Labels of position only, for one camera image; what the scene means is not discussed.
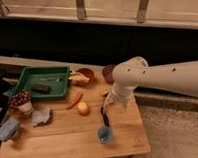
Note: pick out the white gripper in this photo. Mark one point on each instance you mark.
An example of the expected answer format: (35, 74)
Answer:
(119, 94)

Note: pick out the dark purple grapes bunch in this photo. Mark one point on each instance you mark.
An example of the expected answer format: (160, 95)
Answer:
(19, 99)

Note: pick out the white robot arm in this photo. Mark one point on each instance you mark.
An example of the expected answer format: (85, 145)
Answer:
(136, 72)

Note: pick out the purple bowl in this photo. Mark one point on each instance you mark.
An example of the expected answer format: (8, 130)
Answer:
(107, 73)

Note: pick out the orange bowl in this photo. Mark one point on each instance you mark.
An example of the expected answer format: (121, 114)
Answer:
(87, 72)

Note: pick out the orange carrot toy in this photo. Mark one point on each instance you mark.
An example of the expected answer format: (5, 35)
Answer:
(75, 100)

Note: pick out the blue dish brush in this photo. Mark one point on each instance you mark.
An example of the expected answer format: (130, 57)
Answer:
(105, 132)

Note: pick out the banana toy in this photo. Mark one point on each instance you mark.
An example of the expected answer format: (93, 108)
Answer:
(78, 78)

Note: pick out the green plastic tray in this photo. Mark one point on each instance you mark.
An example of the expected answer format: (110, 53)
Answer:
(31, 76)

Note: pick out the small silver utensil in tray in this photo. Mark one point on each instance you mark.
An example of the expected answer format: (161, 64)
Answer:
(50, 79)

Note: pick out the dark brown bar in tray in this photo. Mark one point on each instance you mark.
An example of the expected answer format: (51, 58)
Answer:
(40, 88)

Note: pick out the crumpled grey blue cloth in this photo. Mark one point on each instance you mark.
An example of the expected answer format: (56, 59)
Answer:
(41, 117)

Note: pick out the white paper cup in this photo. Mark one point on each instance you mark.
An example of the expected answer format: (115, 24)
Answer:
(26, 108)

